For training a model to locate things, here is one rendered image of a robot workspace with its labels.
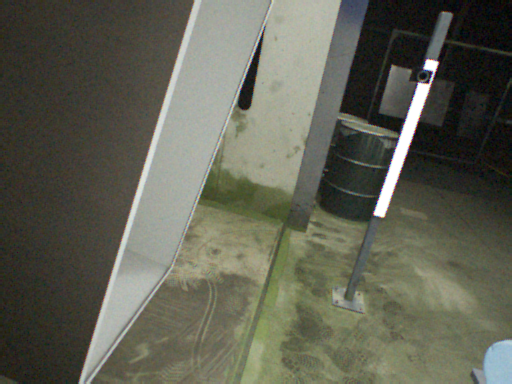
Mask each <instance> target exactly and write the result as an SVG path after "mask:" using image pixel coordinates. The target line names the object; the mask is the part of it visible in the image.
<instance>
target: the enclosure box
mask: <svg viewBox="0 0 512 384"><path fill-rule="evenodd" d="M273 3H274V0H0V375H2V376H4V377H5V378H9V379H11V380H13V381H14V382H17V383H20V384H89V383H90V381H91V380H92V379H93V378H94V375H95V374H97V372H98V370H99V369H100V368H101V366H102V365H103V363H104V362H105V361H106V360H107V357H108V356H110V354H111V352H112V351H113V350H114V348H115V347H116V345H117V344H118V342H120V339H121V338H123V336H124V335H125V333H126V332H127V330H128V329H129V327H130V326H131V324H133V323H134V320H136V318H137V317H138V315H139V314H140V312H141V311H142V310H143V308H144V306H146V305H147V302H148V301H149V300H150V299H151V297H152V296H153V294H154V293H155V292H156V290H157V288H159V287H160V285H161V283H162V282H163V281H164V279H165V277H166V276H167V275H168V274H169V273H170V270H172V268H173V266H174V261H175V259H176V256H177V255H178V252H179V248H180V246H181V244H182V242H183V239H184V235H185V233H186V231H187V229H188V224H189V222H190V220H191V218H192V215H193V211H194V210H195V207H196V205H197V201H198V198H199V197H200V194H201V192H202V188H203V186H204V183H205V181H206V179H207V174H208V173H209V170H210V169H211V164H212V162H213V160H214V157H215V156H216V151H217V149H218V147H219V145H220V140H221V138H222V136H223V134H224V132H225V128H226V125H227V123H228V121H229V116H230V115H231V112H232V110H233V108H234V104H235V101H236V99H237V97H238V95H239V91H240V88H241V87H242V84H243V80H244V78H245V76H246V74H247V71H248V67H249V65H250V63H251V61H252V56H253V54H254V52H255V50H256V47H257V43H258V41H259V39H260V37H261V33H262V30H263V29H264V26H265V24H266V20H267V18H268V16H269V13H270V12H271V7H272V5H273Z"/></svg>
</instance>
